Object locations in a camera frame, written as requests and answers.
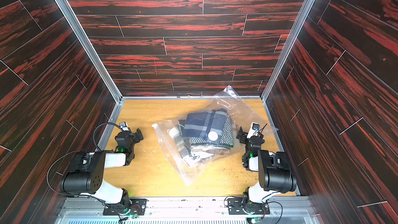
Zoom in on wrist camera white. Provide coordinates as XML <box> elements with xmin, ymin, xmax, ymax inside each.
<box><xmin>247</xmin><ymin>122</ymin><xmax>260</xmax><ymax>139</ymax></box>
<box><xmin>119</xmin><ymin>122</ymin><xmax>131</xmax><ymax>132</ymax></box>

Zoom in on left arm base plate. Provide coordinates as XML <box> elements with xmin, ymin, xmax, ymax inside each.
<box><xmin>103</xmin><ymin>198</ymin><xmax>148</xmax><ymax>217</ymax></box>

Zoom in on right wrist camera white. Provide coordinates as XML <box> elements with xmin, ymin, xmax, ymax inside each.
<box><xmin>247</xmin><ymin>122</ymin><xmax>260</xmax><ymax>139</ymax></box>

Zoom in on beige brown striped scarf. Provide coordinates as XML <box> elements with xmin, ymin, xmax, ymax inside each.
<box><xmin>167</xmin><ymin>127</ymin><xmax>201</xmax><ymax>168</ymax></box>

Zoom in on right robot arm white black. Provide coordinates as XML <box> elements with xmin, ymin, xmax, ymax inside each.
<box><xmin>237</xmin><ymin>123</ymin><xmax>297</xmax><ymax>213</ymax></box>

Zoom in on front aluminium rail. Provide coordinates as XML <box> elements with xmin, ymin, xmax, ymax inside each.
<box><xmin>55</xmin><ymin>197</ymin><xmax>321</xmax><ymax>224</ymax></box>

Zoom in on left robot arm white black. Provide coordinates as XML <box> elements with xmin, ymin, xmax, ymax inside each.
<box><xmin>59</xmin><ymin>127</ymin><xmax>144</xmax><ymax>215</ymax></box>

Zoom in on navy plaid scarf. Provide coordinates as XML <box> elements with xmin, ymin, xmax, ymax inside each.
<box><xmin>182</xmin><ymin>109</ymin><xmax>228</xmax><ymax>143</ymax></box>

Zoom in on clear plastic vacuum bag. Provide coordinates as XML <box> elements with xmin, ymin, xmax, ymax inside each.
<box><xmin>152</xmin><ymin>86</ymin><xmax>276</xmax><ymax>185</ymax></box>

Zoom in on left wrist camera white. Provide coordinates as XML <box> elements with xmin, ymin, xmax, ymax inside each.
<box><xmin>119</xmin><ymin>122</ymin><xmax>131</xmax><ymax>132</ymax></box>

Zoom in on white vacuum bag valve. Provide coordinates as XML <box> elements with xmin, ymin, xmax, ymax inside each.
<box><xmin>208</xmin><ymin>131</ymin><xmax>219</xmax><ymax>142</ymax></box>

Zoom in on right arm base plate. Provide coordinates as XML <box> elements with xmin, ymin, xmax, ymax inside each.
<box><xmin>224</xmin><ymin>196</ymin><xmax>270</xmax><ymax>215</ymax></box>

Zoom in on black white chevron scarf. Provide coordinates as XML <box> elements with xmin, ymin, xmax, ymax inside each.
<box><xmin>189</xmin><ymin>116</ymin><xmax>234</xmax><ymax>149</ymax></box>

